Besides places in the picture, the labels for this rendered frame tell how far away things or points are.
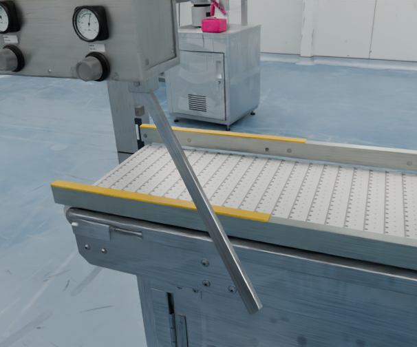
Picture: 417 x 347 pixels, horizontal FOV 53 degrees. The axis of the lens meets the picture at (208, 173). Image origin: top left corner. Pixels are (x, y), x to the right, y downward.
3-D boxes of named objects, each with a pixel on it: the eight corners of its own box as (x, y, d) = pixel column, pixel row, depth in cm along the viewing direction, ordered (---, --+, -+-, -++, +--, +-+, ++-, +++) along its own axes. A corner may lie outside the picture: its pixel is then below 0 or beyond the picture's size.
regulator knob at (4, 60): (-8, 75, 51) (-19, 37, 49) (7, 71, 53) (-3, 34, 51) (13, 76, 50) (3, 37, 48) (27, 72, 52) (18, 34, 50)
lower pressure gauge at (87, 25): (74, 42, 46) (68, 5, 44) (82, 40, 47) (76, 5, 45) (103, 43, 44) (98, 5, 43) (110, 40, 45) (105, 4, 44)
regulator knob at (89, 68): (73, 85, 47) (67, 46, 45) (87, 80, 49) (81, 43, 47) (99, 87, 46) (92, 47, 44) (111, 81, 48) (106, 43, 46)
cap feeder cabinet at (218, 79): (166, 122, 361) (158, 31, 328) (201, 104, 404) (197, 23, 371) (230, 133, 330) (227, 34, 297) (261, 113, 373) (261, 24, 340)
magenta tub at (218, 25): (201, 32, 311) (200, 20, 307) (209, 29, 320) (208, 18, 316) (219, 32, 303) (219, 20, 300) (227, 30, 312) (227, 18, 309)
